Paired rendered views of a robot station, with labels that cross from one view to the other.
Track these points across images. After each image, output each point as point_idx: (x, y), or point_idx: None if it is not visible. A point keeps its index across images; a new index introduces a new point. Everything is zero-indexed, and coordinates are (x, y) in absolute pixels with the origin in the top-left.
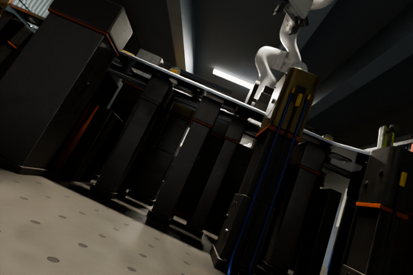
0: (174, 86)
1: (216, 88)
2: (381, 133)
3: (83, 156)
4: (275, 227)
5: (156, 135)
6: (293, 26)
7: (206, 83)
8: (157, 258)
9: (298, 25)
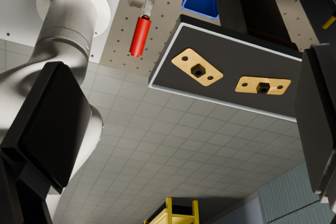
0: (287, 45)
1: (222, 27)
2: None
3: None
4: None
5: None
6: (63, 172)
7: (247, 35)
8: None
9: (35, 129)
